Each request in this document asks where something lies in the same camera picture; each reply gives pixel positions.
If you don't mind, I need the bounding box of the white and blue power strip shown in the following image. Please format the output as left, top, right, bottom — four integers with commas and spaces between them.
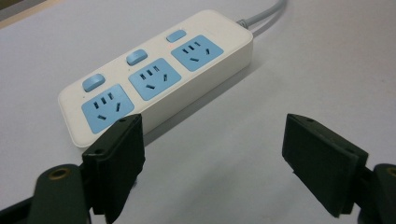
57, 8, 254, 148

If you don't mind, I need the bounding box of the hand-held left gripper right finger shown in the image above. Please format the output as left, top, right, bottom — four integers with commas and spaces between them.
281, 113, 370, 218

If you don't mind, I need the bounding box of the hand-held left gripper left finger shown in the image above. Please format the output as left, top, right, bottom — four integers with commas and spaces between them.
81, 113, 147, 224

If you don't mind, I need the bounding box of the grey power strip cable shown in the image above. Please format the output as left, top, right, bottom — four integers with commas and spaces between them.
235, 0, 288, 30

